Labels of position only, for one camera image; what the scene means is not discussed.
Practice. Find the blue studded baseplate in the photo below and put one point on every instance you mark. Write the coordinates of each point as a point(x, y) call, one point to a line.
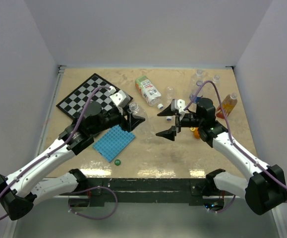
point(112, 143)

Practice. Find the juice bottle with white label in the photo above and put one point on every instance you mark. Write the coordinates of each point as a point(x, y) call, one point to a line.
point(149, 92)

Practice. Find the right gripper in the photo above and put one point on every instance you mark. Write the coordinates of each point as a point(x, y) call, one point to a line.
point(171, 133)

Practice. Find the aluminium frame rail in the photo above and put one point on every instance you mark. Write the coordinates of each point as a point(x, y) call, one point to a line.
point(60, 72)

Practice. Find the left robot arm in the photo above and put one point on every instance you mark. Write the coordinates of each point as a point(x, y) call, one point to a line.
point(21, 190)

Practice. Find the orange tea bottle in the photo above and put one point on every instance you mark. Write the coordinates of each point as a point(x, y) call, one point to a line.
point(228, 104)

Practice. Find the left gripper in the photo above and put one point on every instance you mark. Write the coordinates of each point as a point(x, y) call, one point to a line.
point(131, 122)

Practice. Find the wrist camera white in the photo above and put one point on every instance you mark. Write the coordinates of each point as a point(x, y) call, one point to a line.
point(119, 98)
point(178, 106)

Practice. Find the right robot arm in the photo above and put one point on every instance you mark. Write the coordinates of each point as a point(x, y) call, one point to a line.
point(262, 186)

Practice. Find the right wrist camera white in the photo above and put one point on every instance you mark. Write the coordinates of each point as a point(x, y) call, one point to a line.
point(178, 106)

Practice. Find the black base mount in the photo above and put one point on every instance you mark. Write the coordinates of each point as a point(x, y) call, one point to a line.
point(149, 190)

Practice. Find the clear bottle back row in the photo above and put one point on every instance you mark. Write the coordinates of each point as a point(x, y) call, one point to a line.
point(197, 76)

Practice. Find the green bottle cap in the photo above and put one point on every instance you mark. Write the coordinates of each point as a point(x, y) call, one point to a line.
point(117, 162)

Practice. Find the blue label water bottle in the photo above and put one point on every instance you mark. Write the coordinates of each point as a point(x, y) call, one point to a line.
point(193, 98)

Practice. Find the orange plastic carrot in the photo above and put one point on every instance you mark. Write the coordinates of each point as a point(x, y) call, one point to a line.
point(196, 134)

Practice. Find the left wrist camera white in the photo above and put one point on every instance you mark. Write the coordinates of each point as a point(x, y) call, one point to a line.
point(119, 98)

